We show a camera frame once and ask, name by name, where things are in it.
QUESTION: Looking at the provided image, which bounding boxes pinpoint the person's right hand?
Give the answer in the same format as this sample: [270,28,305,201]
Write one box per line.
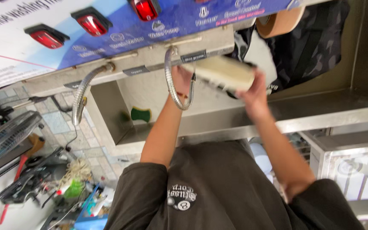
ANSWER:
[234,69,270,121]

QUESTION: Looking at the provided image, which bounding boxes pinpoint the person's left hand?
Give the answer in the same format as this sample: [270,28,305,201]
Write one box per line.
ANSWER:
[171,65,197,96]

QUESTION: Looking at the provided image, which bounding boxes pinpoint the black shoe with white sole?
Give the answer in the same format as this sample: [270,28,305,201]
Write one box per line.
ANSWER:
[181,38,279,99]

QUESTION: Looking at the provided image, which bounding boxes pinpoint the stainless steel sink basin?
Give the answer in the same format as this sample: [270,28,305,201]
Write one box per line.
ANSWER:
[24,19,368,158]

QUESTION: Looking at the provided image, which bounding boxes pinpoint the brown tape roll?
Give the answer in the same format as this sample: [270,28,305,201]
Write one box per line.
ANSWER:
[256,6,306,39]

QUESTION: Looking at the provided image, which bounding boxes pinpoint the dark camouflage cloth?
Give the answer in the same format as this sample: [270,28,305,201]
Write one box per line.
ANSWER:
[232,0,351,94]

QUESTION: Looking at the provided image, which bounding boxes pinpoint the black label plate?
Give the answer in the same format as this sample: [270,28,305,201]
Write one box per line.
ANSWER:
[180,49,207,64]
[122,65,150,76]

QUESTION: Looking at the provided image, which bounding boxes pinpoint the pale blue container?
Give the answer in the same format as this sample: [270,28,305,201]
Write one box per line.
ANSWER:
[249,142,274,184]

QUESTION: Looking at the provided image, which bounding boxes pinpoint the person's black t-shirt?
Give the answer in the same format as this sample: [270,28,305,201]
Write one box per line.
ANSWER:
[103,140,366,230]

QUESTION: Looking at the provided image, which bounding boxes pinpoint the green sponge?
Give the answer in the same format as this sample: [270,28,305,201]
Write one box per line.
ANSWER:
[130,106,153,124]

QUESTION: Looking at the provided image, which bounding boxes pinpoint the steel and glass cabinet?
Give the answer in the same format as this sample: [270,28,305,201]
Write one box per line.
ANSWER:
[299,129,368,221]

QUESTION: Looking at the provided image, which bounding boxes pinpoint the blue and white control panel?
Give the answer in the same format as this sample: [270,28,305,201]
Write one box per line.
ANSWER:
[0,0,303,94]

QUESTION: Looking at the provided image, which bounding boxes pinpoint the blue plastic crate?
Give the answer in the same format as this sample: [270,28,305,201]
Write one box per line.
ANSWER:
[75,183,109,230]

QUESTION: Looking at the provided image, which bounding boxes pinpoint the heap of tools and clutter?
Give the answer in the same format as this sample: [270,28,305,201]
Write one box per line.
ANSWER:
[0,147,116,230]

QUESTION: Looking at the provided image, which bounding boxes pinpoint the flexible metal hose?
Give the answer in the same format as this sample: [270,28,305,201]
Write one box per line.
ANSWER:
[164,46,197,111]
[72,62,116,127]

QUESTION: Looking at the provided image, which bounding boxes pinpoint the red rocker switch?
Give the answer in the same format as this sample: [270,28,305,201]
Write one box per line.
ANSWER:
[127,0,162,22]
[24,24,71,50]
[70,6,114,37]

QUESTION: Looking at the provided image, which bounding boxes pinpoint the black cable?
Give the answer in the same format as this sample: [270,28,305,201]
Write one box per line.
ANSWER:
[50,95,78,152]

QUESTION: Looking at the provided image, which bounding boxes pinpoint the wire grille fan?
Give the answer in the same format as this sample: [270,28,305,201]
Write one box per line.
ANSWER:
[0,110,43,168]

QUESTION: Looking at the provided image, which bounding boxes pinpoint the red handled tool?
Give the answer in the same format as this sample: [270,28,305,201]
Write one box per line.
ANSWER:
[0,134,45,225]

